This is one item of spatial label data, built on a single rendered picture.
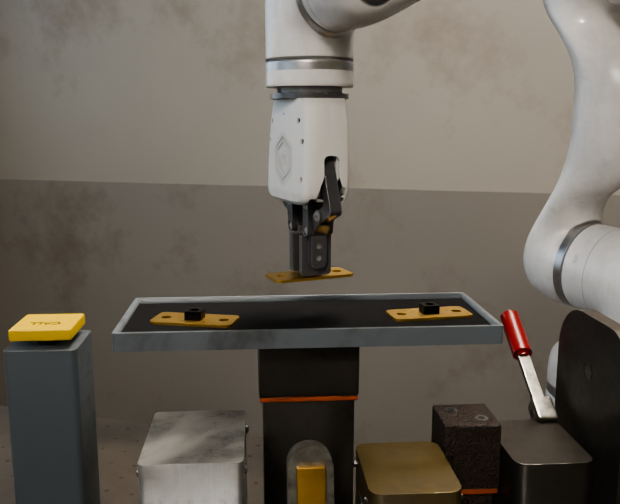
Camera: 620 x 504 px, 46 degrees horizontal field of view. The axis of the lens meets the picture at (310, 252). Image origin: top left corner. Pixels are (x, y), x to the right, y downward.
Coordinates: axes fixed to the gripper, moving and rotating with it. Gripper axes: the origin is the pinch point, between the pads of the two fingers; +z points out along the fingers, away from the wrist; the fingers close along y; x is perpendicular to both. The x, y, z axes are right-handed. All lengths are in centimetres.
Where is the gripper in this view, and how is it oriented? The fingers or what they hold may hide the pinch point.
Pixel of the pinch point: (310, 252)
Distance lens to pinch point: 72.8
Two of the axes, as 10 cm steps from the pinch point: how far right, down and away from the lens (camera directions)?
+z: 0.0, 9.8, 1.8
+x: 9.2, -0.7, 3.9
